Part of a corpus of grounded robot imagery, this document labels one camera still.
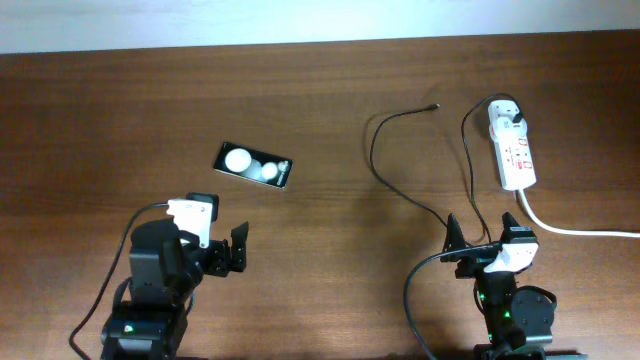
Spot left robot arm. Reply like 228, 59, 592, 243
101, 193, 249, 360

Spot white power strip cord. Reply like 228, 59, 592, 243
516, 188, 640, 239

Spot black USB charging cable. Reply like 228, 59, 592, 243
369, 93, 525, 245

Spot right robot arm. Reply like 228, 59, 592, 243
441, 212, 588, 360

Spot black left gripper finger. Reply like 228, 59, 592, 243
230, 222, 249, 272
186, 192, 219, 222

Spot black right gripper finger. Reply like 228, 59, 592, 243
501, 212, 533, 244
443, 213, 467, 251

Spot black smartphone with lit screen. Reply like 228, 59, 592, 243
213, 141, 294, 189

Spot white power strip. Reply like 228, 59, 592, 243
492, 134, 537, 191

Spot white USB charger plug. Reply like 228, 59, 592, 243
488, 100, 528, 142

